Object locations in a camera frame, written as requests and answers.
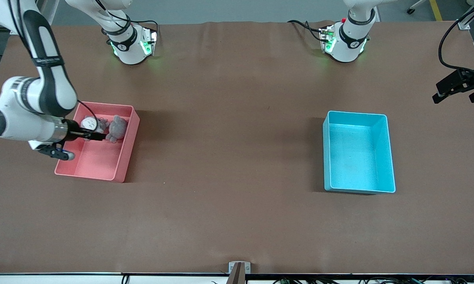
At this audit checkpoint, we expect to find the grey plush toy white face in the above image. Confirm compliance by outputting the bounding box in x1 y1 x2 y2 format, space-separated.
81 115 110 142

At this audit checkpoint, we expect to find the plain grey plush toy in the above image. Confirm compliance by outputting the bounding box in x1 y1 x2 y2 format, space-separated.
105 115 128 144

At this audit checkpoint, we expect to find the pink plastic box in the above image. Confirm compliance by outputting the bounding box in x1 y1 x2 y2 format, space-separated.
55 101 141 183

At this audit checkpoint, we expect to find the blue plastic box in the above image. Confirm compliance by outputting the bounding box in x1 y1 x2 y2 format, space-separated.
323 110 396 194

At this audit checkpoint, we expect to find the black chair caster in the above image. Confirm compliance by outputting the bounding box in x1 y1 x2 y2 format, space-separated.
406 0 425 15

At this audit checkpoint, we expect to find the brown table cover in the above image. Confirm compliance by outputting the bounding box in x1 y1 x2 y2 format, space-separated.
0 21 474 275

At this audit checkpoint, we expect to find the black right arm base cable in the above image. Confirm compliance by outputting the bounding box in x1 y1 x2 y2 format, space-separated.
99 0 161 40

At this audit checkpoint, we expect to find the black arm base cable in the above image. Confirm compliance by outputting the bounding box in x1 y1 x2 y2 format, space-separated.
99 0 161 40
287 19 329 42

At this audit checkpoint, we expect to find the black left arm base cable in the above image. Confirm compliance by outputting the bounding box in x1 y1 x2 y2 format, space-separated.
287 19 329 42

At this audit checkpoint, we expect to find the silver metal bracket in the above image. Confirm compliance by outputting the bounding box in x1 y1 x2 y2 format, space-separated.
229 261 251 274

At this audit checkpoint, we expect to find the brown post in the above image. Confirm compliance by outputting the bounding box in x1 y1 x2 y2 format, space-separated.
227 263 245 284

